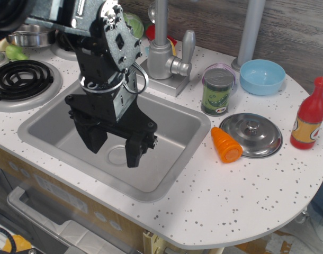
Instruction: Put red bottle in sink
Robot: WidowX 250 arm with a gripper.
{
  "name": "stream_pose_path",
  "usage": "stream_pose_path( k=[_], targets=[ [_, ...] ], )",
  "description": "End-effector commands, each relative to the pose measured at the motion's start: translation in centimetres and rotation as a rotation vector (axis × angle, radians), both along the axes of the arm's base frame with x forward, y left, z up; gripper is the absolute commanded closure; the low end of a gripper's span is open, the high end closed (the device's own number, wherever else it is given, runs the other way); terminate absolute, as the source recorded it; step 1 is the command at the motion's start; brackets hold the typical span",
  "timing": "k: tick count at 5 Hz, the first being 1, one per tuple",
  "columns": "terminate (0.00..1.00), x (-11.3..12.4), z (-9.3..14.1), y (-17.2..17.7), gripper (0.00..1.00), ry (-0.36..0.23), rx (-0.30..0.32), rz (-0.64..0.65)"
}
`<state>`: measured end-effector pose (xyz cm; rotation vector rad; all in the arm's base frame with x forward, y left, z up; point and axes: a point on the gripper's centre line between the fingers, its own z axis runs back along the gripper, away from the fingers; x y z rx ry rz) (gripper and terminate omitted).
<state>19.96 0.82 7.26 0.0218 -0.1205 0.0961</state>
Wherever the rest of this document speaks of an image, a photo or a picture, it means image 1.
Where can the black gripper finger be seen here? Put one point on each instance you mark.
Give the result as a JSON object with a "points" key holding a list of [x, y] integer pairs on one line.
{"points": [[135, 147], [92, 136]]}

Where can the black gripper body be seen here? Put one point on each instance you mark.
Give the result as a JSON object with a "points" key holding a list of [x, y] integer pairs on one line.
{"points": [[113, 107]]}

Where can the red toy ketchup bottle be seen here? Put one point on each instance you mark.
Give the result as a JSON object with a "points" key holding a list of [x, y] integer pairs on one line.
{"points": [[309, 118]]}

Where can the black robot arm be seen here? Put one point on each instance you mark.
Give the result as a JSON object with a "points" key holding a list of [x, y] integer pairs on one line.
{"points": [[106, 51]]}

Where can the grey toy sink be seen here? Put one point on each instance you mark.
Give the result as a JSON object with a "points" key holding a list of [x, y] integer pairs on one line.
{"points": [[180, 132]]}

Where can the silver toy faucet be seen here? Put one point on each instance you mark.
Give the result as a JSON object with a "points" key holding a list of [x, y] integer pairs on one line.
{"points": [[168, 73]]}

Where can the rear right black burner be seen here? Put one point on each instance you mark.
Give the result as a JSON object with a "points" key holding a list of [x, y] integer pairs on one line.
{"points": [[62, 49]]}

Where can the black burner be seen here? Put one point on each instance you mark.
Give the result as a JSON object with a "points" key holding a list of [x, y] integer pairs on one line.
{"points": [[27, 84], [62, 49]]}

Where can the red toy item behind faucet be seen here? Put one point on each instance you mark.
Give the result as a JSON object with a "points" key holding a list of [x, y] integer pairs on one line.
{"points": [[150, 34]]}

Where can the green toy cabbage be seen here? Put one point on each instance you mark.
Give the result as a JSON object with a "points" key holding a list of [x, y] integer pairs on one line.
{"points": [[136, 23]]}

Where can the orange toy carrot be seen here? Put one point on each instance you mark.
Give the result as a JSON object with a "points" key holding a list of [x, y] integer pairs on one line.
{"points": [[228, 149]]}

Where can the front left black burner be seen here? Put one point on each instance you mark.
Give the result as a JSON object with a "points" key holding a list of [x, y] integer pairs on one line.
{"points": [[27, 84]]}

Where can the silver metal pot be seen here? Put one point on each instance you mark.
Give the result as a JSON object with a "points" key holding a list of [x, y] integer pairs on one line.
{"points": [[28, 35]]}

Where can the green pea can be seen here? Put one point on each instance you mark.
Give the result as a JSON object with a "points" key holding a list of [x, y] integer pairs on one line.
{"points": [[215, 103]]}

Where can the green toy pepper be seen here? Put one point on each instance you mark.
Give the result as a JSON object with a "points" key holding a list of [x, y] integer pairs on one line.
{"points": [[15, 53]]}

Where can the silver pot lid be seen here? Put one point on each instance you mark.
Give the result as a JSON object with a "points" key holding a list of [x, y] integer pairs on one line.
{"points": [[258, 136]]}

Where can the light blue bowl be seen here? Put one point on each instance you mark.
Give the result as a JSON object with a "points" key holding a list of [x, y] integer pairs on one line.
{"points": [[261, 77]]}

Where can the grey support pole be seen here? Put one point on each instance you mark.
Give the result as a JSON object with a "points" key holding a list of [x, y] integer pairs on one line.
{"points": [[249, 37]]}

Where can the oven door handle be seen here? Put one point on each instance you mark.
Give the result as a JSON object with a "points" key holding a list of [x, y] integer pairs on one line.
{"points": [[75, 236]]}

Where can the yellow black cable object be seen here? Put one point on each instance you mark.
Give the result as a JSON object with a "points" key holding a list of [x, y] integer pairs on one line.
{"points": [[14, 243]]}

